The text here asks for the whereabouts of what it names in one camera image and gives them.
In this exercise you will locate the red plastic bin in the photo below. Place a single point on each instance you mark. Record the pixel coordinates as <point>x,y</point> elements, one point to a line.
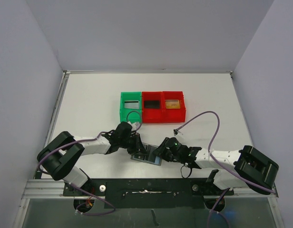
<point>174,115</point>
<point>151,116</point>

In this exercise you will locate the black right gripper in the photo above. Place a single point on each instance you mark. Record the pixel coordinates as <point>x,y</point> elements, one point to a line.
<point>164,148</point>

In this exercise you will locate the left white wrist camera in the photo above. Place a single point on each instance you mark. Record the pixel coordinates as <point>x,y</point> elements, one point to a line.
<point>135,125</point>

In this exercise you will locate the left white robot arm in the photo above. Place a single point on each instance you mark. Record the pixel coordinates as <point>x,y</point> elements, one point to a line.
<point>58,159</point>

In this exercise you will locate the middle red plastic bin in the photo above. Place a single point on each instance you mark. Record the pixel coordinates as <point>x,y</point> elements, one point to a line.
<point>151,116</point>

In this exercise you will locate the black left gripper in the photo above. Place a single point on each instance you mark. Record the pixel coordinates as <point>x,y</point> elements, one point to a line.
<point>140,149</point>

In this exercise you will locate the front aluminium frame rail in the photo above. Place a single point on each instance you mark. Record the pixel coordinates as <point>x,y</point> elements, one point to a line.
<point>44,206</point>

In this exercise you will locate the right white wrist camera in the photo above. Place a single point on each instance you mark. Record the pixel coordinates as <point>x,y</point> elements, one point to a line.
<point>177,132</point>

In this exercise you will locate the silver VIP card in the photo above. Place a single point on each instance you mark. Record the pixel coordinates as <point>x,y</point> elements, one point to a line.
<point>132,104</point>

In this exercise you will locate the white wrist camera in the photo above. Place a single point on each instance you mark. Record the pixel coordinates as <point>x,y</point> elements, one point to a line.
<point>135,125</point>
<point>177,132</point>

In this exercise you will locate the right red plastic bin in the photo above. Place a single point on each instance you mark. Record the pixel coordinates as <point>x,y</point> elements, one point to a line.
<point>174,115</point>

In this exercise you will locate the green plastic bin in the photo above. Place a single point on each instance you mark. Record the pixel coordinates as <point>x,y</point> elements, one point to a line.
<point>132,115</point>

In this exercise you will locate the black credit card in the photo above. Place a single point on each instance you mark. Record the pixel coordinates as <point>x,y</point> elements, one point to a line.
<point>152,158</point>

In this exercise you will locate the aluminium table edge rail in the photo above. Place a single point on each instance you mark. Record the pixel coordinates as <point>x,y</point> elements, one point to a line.
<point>57,106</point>

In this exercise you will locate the black card in bin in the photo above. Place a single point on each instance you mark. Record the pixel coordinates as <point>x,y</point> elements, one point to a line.
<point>152,104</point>

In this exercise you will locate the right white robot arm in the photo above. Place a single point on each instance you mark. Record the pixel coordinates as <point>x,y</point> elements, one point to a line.
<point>248,164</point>

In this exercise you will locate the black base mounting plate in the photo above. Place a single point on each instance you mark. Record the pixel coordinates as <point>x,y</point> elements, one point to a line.
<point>153,193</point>

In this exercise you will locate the grey card holder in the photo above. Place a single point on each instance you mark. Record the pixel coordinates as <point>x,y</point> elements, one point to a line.
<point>142,158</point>

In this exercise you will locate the gold credit card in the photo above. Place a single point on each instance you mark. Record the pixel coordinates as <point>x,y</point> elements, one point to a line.
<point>172,104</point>

